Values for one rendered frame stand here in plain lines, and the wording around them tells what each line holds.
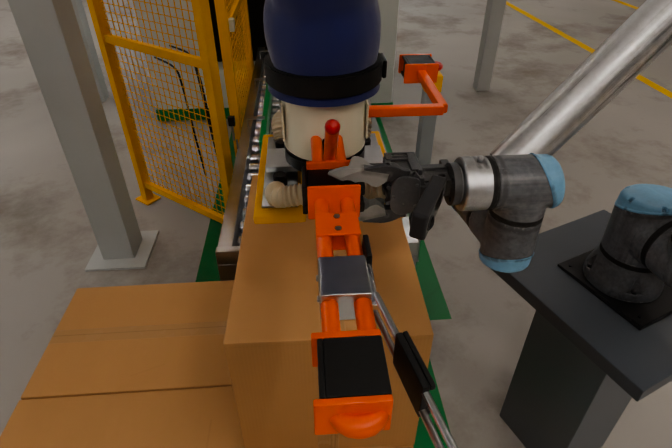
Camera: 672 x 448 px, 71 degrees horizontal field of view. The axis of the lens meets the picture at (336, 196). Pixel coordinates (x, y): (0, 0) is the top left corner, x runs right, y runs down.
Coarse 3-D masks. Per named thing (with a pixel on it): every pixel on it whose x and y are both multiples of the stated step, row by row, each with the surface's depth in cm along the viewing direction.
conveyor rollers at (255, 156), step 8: (264, 72) 323; (264, 80) 309; (264, 88) 301; (264, 96) 287; (272, 96) 287; (272, 104) 279; (280, 104) 279; (272, 112) 272; (256, 128) 257; (256, 136) 250; (256, 144) 242; (256, 152) 235; (256, 160) 227; (256, 168) 219; (248, 176) 212; (248, 184) 206; (248, 192) 205; (240, 224) 183; (240, 240) 175
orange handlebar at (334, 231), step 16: (432, 96) 106; (384, 112) 100; (400, 112) 101; (416, 112) 101; (432, 112) 101; (320, 144) 87; (320, 160) 82; (320, 208) 70; (352, 208) 71; (320, 224) 66; (336, 224) 66; (352, 224) 66; (320, 240) 64; (336, 240) 68; (352, 240) 64; (320, 256) 62; (320, 304) 56; (336, 304) 55; (368, 304) 55; (336, 320) 53; (368, 320) 53; (336, 416) 44; (352, 416) 43; (368, 416) 43; (384, 416) 44; (352, 432) 43; (368, 432) 43
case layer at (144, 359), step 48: (96, 288) 155; (144, 288) 155; (192, 288) 155; (96, 336) 139; (144, 336) 139; (192, 336) 139; (48, 384) 126; (96, 384) 126; (144, 384) 126; (192, 384) 126; (48, 432) 115; (96, 432) 115; (144, 432) 115; (192, 432) 115; (240, 432) 115
